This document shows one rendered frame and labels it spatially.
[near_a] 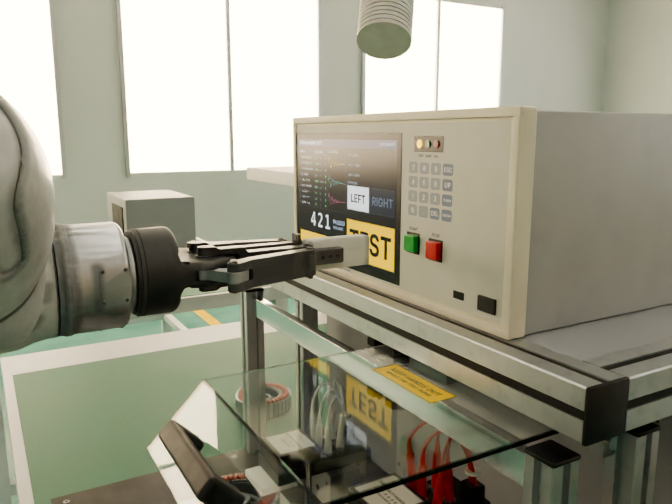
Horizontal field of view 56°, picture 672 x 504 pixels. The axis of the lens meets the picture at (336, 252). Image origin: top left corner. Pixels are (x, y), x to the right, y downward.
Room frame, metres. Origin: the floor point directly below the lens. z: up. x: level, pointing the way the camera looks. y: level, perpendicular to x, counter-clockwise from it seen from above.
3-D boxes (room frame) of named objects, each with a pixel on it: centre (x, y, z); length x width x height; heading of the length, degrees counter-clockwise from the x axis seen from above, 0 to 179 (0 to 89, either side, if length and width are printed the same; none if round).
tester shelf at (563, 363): (0.83, -0.21, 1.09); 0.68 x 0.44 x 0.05; 30
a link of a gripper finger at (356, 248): (0.62, 0.00, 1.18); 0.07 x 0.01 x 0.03; 119
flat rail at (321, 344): (0.73, -0.02, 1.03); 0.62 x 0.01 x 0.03; 30
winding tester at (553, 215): (0.82, -0.22, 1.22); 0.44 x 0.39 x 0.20; 30
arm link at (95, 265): (0.51, 0.20, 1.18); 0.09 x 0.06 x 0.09; 29
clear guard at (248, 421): (0.52, -0.02, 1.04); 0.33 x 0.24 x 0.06; 120
